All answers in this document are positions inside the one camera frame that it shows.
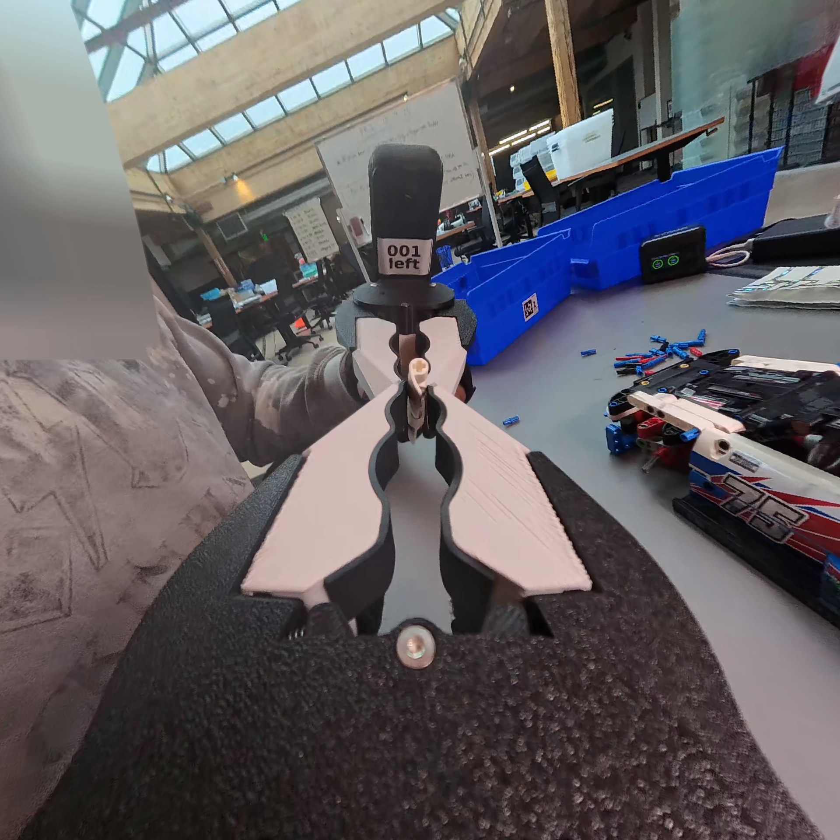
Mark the brick-built toy race car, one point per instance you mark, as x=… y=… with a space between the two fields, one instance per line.
x=741 y=453

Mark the pile of blue red pins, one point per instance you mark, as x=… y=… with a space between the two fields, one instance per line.
x=663 y=354

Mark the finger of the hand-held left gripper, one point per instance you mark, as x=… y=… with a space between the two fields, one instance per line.
x=449 y=354
x=377 y=354

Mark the instruction booklet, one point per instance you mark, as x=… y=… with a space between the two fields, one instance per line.
x=787 y=289

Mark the black flat box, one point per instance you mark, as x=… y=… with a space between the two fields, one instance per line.
x=797 y=239

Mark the paper flipchart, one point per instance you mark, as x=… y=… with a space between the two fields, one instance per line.
x=312 y=229

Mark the black office chair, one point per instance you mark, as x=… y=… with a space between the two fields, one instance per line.
x=541 y=187
x=289 y=315
x=226 y=321

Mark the white brick assembly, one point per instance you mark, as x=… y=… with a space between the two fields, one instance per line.
x=417 y=387

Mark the white storage box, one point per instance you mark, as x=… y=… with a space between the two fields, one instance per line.
x=581 y=144

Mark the grey desk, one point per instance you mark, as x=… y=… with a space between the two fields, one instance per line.
x=558 y=426

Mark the person's grey sweatshirt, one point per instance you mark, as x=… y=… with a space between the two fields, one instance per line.
x=98 y=525

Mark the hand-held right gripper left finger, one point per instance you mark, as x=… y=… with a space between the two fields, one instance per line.
x=315 y=518

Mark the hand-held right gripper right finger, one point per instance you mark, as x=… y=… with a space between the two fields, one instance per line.
x=512 y=518

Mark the black charger green display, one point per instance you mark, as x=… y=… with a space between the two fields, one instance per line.
x=673 y=256

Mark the storage drawer racks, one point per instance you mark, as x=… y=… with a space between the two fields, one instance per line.
x=787 y=111

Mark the whiteboard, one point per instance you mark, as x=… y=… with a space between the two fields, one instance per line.
x=453 y=144

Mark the person's left forearm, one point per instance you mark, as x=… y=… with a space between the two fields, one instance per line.
x=282 y=400

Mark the wooden far table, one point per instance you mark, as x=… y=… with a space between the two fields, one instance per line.
x=643 y=154

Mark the blue plastic bin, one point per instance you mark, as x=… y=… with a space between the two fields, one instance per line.
x=669 y=210
x=505 y=302

